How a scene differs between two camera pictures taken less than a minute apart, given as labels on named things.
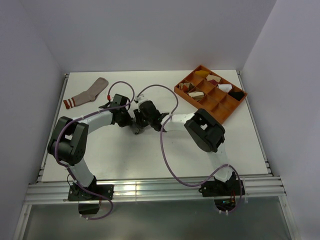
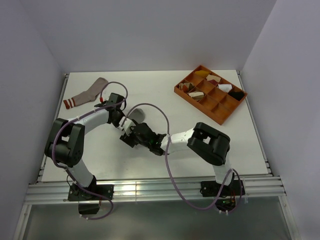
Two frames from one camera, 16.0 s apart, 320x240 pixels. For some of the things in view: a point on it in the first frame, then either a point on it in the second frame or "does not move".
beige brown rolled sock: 197,95 does not move
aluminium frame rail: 270,186 does not move
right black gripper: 138,114 to 129,139
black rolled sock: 237,95 does not move
